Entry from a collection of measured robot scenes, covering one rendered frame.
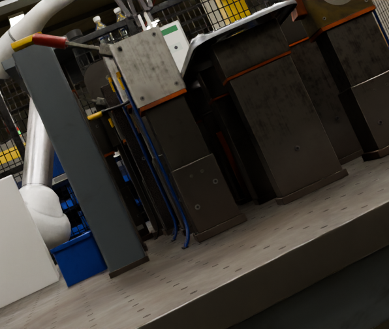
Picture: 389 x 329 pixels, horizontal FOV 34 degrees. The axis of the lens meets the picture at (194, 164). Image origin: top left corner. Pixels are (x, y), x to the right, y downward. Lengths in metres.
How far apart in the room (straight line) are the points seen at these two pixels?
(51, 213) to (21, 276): 0.38
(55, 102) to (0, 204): 0.70
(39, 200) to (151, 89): 1.13
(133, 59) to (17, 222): 0.85
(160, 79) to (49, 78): 0.22
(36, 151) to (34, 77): 1.07
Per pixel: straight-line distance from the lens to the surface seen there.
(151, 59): 1.07
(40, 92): 1.17
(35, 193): 2.14
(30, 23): 2.28
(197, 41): 1.01
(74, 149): 1.15
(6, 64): 1.31
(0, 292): 1.82
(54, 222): 2.13
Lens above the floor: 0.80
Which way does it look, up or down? 1 degrees up
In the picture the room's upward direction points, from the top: 25 degrees counter-clockwise
